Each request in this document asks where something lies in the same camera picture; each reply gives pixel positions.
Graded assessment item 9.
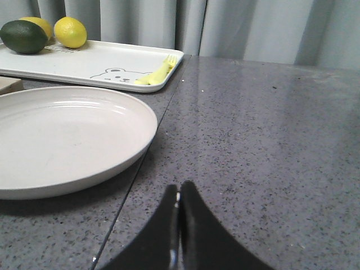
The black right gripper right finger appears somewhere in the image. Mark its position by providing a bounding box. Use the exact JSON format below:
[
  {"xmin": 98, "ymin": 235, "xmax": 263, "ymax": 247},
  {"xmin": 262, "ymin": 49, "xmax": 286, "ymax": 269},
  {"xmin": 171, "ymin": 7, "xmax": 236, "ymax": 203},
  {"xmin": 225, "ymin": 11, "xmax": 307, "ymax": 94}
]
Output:
[{"xmin": 180, "ymin": 181, "xmax": 271, "ymax": 269}]

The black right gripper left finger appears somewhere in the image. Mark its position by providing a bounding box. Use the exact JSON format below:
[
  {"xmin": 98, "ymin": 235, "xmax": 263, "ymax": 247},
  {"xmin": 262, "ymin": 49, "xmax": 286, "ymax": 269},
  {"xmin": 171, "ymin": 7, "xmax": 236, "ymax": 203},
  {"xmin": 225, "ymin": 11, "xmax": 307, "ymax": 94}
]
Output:
[{"xmin": 103, "ymin": 184, "xmax": 178, "ymax": 270}]

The beige round plate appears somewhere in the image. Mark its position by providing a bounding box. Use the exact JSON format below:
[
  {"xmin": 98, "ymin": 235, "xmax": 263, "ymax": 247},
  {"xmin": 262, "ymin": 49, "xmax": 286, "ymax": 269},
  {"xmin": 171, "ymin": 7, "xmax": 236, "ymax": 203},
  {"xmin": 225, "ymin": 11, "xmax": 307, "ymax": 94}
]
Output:
[{"xmin": 1, "ymin": 86, "xmax": 158, "ymax": 200}]

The white bear tray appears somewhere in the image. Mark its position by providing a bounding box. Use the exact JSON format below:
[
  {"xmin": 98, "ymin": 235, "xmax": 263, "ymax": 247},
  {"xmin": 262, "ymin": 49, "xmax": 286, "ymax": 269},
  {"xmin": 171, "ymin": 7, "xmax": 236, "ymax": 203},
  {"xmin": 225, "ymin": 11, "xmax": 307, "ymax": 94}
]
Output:
[{"xmin": 1, "ymin": 40, "xmax": 184, "ymax": 93}]

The yellow plastic fork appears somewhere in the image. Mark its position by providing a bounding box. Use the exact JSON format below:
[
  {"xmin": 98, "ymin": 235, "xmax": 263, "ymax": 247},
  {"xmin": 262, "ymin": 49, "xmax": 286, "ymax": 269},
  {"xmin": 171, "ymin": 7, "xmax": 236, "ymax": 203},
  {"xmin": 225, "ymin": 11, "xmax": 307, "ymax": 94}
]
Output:
[{"xmin": 134, "ymin": 55, "xmax": 178, "ymax": 85}]

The wooden cutting board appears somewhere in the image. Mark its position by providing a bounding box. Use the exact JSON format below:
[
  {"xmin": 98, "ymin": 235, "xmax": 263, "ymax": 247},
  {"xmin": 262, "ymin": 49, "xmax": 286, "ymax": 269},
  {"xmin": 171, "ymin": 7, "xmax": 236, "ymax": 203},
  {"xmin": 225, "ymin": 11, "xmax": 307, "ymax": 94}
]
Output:
[{"xmin": 0, "ymin": 76, "xmax": 24, "ymax": 95}]

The yellow lemon right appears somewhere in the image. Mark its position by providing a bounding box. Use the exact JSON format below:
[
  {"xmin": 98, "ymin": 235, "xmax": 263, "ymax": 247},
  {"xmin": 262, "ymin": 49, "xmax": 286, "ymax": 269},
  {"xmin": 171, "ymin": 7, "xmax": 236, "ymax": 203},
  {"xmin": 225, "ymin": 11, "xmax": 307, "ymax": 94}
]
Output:
[{"xmin": 54, "ymin": 17, "xmax": 87, "ymax": 48}]

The yellow lemon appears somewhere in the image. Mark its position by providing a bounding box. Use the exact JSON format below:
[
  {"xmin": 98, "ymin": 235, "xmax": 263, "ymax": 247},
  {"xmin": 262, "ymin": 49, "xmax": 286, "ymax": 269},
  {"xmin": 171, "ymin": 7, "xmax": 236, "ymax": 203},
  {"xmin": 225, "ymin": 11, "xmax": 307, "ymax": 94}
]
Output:
[
  {"xmin": 20, "ymin": 16, "xmax": 53, "ymax": 40},
  {"xmin": 54, "ymin": 17, "xmax": 87, "ymax": 48}
]

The grey curtain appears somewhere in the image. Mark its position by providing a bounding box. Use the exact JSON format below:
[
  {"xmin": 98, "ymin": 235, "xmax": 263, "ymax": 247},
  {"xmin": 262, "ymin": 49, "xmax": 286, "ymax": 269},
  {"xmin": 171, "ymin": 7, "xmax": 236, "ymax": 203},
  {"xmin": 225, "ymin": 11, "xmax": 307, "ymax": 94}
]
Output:
[{"xmin": 1, "ymin": 0, "xmax": 359, "ymax": 70}]

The dark green lime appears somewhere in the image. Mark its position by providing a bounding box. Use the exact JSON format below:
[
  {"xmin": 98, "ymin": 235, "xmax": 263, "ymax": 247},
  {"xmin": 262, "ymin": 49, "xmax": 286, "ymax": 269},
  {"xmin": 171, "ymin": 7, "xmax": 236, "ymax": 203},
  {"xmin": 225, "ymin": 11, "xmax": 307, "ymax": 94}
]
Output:
[{"xmin": 1, "ymin": 20, "xmax": 48, "ymax": 55}]

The yellow lemon rear left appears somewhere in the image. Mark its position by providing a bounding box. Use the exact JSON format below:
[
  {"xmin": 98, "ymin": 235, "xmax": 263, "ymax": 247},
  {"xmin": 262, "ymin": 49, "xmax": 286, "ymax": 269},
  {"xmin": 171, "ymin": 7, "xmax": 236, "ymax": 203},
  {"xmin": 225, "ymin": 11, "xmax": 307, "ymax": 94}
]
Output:
[{"xmin": 20, "ymin": 16, "xmax": 53, "ymax": 40}]

